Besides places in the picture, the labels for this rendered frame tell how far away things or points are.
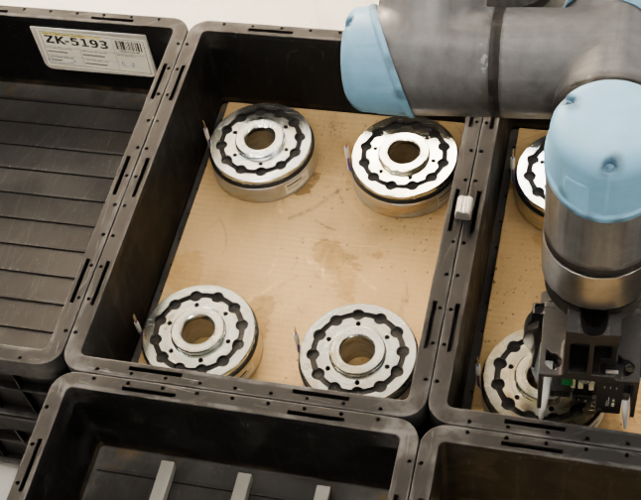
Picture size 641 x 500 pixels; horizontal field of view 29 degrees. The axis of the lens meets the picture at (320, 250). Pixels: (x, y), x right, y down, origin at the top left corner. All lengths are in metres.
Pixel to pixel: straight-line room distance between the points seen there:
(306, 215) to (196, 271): 0.12
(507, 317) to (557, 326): 0.19
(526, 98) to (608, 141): 0.11
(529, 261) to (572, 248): 0.35
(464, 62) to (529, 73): 0.04
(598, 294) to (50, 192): 0.63
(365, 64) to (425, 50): 0.04
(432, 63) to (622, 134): 0.15
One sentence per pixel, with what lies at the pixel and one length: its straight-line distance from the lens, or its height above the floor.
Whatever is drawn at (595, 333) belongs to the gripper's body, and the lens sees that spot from 0.86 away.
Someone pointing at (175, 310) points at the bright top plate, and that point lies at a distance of 1.11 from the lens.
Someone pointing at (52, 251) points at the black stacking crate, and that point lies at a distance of 1.23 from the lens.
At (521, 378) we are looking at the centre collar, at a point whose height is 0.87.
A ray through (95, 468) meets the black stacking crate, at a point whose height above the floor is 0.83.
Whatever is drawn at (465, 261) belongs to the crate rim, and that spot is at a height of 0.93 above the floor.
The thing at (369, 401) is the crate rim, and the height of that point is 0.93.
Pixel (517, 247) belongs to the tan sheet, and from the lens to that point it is 1.15.
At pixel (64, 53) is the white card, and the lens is 1.33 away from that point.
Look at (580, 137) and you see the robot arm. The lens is 0.75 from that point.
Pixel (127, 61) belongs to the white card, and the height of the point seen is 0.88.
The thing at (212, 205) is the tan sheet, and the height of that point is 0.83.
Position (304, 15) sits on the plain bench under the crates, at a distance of 1.57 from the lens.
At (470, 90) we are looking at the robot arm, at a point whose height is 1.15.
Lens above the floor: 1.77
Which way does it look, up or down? 54 degrees down
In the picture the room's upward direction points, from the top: 12 degrees counter-clockwise
